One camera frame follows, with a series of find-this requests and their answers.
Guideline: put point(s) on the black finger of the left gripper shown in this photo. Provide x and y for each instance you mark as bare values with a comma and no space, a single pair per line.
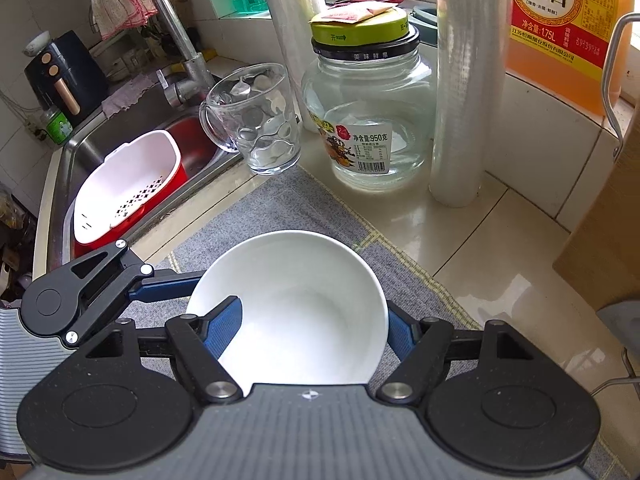
75,301

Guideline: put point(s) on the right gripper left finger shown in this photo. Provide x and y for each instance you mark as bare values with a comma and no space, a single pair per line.
220,325

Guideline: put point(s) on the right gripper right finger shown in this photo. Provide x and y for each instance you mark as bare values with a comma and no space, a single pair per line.
403,331

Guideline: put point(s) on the white floral bowl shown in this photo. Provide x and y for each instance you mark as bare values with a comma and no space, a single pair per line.
314,313

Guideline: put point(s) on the white colander basket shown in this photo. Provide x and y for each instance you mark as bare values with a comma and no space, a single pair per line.
125,185

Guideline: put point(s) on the grey teal checked mat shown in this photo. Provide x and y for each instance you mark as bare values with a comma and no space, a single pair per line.
464,404

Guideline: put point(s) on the red wash basin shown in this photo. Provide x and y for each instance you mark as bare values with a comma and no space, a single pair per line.
190,154

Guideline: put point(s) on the stainless steel sink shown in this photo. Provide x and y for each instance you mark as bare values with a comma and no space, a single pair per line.
119,177

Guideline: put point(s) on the bamboo cutting board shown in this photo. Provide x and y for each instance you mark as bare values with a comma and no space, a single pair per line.
600,259

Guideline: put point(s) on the clear glass mug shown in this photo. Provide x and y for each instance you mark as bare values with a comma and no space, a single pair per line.
251,112

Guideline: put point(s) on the black air fryer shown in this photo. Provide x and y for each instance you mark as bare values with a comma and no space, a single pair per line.
65,75

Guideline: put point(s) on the large glass jar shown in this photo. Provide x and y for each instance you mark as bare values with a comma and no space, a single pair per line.
370,94

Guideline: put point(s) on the pink white dishcloth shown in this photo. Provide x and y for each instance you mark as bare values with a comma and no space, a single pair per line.
112,16

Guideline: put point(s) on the plastic wrap roll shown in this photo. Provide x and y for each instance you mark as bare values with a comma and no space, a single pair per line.
471,62

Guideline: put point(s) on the cooking wine bottle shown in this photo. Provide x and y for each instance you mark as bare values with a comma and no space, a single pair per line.
560,45

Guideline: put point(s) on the steel wire rack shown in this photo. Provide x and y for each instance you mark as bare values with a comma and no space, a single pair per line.
607,74

